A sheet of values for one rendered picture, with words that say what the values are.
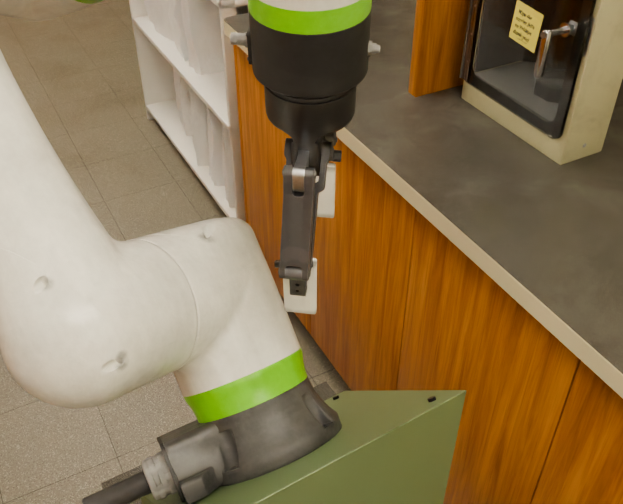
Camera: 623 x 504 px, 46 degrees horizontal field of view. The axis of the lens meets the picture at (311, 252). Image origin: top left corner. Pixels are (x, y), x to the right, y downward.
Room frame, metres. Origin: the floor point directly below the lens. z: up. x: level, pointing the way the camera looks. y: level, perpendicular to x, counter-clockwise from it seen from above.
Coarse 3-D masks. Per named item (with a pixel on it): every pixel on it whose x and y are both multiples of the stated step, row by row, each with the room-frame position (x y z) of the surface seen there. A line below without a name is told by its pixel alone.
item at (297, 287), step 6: (288, 270) 0.46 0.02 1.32; (294, 270) 0.46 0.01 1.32; (300, 270) 0.46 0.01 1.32; (288, 276) 0.46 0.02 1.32; (294, 276) 0.46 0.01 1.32; (300, 276) 0.46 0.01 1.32; (294, 282) 0.48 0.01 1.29; (300, 282) 0.48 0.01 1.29; (306, 282) 0.48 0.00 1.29; (294, 288) 0.48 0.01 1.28; (300, 288) 0.48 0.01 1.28; (306, 288) 0.48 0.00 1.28; (294, 294) 0.48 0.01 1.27; (300, 294) 0.48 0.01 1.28
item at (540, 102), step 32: (480, 0) 1.47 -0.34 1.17; (512, 0) 1.39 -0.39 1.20; (544, 0) 1.31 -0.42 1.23; (576, 0) 1.25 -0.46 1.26; (480, 32) 1.45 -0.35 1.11; (576, 32) 1.23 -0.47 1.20; (480, 64) 1.44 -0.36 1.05; (512, 64) 1.36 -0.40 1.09; (576, 64) 1.22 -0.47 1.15; (512, 96) 1.34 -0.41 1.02; (544, 96) 1.27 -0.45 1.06; (544, 128) 1.25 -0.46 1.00
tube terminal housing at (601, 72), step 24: (600, 0) 1.22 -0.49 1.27; (600, 24) 1.22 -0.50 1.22; (600, 48) 1.23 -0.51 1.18; (600, 72) 1.24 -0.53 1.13; (480, 96) 1.44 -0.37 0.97; (576, 96) 1.22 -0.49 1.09; (600, 96) 1.25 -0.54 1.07; (504, 120) 1.37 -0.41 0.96; (576, 120) 1.22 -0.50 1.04; (600, 120) 1.25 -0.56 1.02; (552, 144) 1.24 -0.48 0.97; (576, 144) 1.23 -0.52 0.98; (600, 144) 1.26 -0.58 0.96
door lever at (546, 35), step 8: (568, 24) 1.25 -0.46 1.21; (544, 32) 1.23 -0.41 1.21; (552, 32) 1.23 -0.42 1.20; (560, 32) 1.24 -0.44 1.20; (568, 32) 1.25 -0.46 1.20; (544, 40) 1.23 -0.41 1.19; (544, 48) 1.23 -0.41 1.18; (544, 56) 1.23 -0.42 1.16; (536, 64) 1.24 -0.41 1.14; (544, 64) 1.23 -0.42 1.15; (536, 72) 1.23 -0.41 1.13; (544, 72) 1.23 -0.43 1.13
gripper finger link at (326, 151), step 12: (288, 144) 0.53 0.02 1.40; (324, 144) 0.53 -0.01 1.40; (288, 156) 0.53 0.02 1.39; (324, 156) 0.53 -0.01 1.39; (324, 168) 0.52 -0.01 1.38; (324, 180) 0.51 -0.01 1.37; (312, 228) 0.49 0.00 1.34; (312, 240) 0.49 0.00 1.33; (312, 252) 0.48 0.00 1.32; (276, 264) 0.48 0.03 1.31; (312, 264) 0.48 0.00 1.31
